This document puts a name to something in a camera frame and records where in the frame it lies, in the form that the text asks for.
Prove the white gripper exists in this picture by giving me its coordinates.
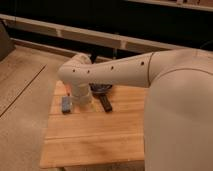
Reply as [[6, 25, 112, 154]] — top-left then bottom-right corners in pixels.
[[71, 84, 92, 105]]

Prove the black eraser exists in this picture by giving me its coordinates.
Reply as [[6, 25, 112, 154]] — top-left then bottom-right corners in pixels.
[[100, 95, 112, 112]]

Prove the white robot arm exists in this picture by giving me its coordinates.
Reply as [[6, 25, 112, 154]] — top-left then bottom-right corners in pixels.
[[58, 48, 213, 171]]

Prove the dark ceramic bowl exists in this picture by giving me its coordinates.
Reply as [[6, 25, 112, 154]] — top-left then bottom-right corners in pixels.
[[90, 84, 112, 94]]

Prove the red marker pen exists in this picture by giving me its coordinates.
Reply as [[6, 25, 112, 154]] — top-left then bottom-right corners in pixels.
[[65, 85, 71, 96]]

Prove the blue sponge block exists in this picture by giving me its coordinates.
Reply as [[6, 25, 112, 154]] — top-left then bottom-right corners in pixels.
[[61, 96, 71, 113]]

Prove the wooden table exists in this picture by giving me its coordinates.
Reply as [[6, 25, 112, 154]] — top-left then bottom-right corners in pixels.
[[40, 81, 147, 168]]

